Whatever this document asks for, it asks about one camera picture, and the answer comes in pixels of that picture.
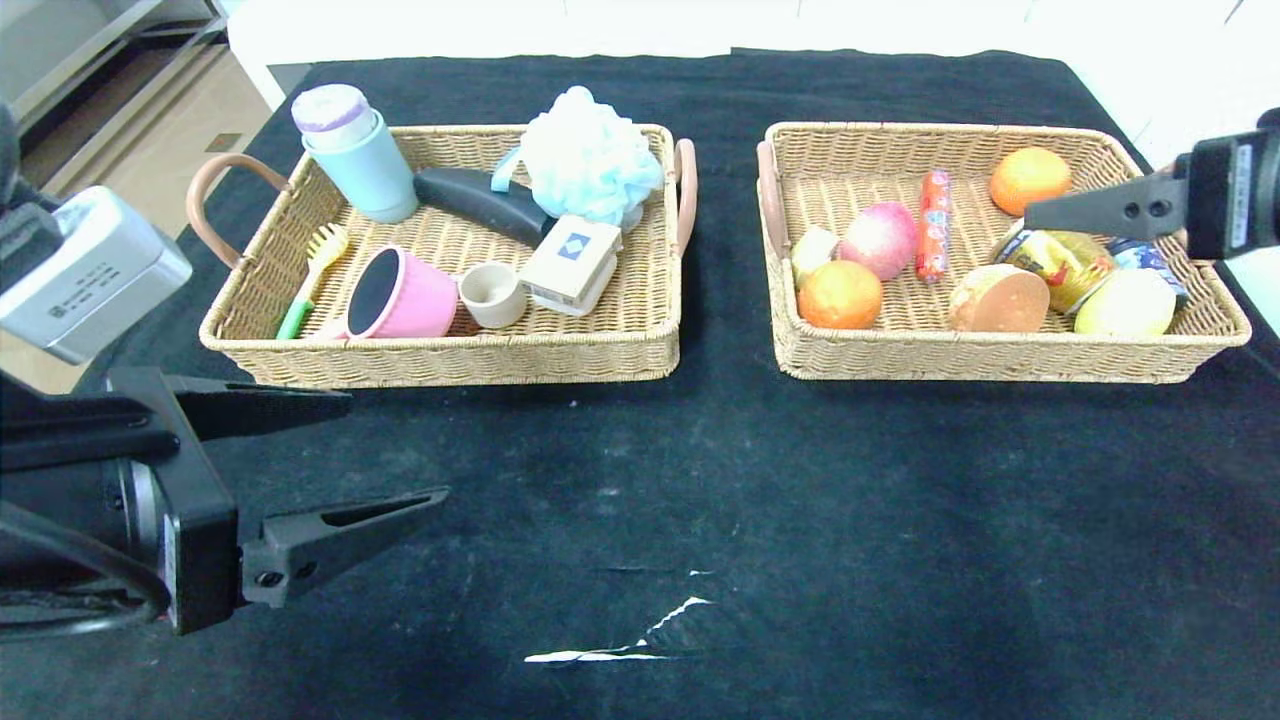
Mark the dark grey curved brush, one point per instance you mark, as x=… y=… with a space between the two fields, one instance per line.
x=470 y=195

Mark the pink saucepan grey inside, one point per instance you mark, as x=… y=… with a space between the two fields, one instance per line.
x=425 y=300

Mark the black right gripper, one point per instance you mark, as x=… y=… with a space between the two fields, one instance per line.
x=1230 y=195

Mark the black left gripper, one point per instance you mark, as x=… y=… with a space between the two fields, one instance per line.
x=196 y=510

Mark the blue white jar black lid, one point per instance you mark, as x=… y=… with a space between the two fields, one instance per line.
x=1150 y=258

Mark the black tablecloth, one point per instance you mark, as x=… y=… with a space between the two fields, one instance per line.
x=800 y=480

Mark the small beige mug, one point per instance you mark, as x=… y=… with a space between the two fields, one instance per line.
x=495 y=298

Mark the yellow green fruit slice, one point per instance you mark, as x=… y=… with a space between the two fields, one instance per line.
x=812 y=252

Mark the gold drink can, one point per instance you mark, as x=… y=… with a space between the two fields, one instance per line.
x=1060 y=265

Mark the orange fruit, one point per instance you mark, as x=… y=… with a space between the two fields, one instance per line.
x=1025 y=178
x=840 y=295

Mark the white low table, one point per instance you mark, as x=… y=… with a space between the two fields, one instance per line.
x=450 y=35

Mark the beige bottle purple cap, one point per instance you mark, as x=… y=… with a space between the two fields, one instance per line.
x=332 y=108

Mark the gold white card box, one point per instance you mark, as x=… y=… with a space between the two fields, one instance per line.
x=572 y=258

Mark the red apple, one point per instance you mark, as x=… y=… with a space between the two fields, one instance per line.
x=878 y=240

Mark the brown bread roll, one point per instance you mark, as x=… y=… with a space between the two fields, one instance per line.
x=1000 y=300

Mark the light blue bath loofah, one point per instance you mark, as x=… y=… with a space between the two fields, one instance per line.
x=590 y=160

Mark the yellow lemon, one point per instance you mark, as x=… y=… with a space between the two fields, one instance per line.
x=1125 y=305

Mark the orange sausage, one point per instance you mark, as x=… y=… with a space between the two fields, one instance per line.
x=934 y=230

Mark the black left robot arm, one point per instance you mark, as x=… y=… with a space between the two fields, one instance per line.
x=60 y=470

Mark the teal plastic cup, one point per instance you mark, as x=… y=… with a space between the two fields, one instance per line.
x=378 y=178

